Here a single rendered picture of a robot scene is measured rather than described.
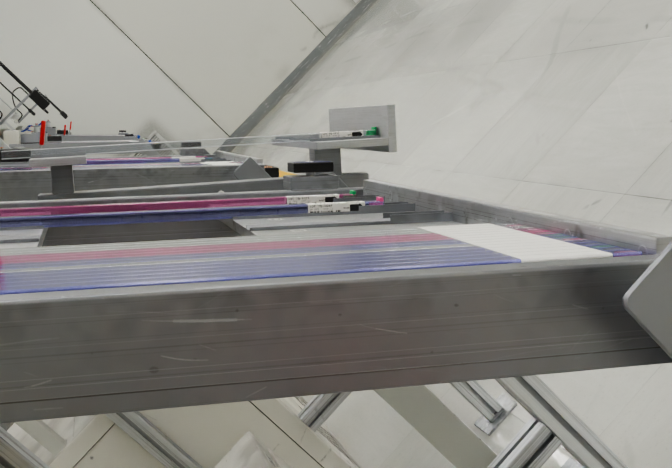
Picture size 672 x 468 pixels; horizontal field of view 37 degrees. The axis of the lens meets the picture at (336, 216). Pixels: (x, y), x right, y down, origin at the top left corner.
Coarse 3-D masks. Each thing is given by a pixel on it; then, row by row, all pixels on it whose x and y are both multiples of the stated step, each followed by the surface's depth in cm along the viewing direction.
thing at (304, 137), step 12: (372, 132) 143; (120, 144) 135; (132, 144) 135; (144, 144) 135; (156, 144) 136; (168, 144) 136; (180, 144) 137; (192, 144) 137; (204, 144) 137; (216, 144) 138; (228, 144) 138; (240, 144) 139; (252, 144) 139; (12, 156) 132; (24, 156) 132
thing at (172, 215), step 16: (192, 208) 101; (208, 208) 101; (224, 208) 101; (240, 208) 101; (256, 208) 102; (272, 208) 102; (288, 208) 102; (304, 208) 103; (0, 224) 96; (16, 224) 96; (32, 224) 97; (48, 224) 97; (64, 224) 97; (80, 224) 98; (96, 224) 98; (112, 224) 98
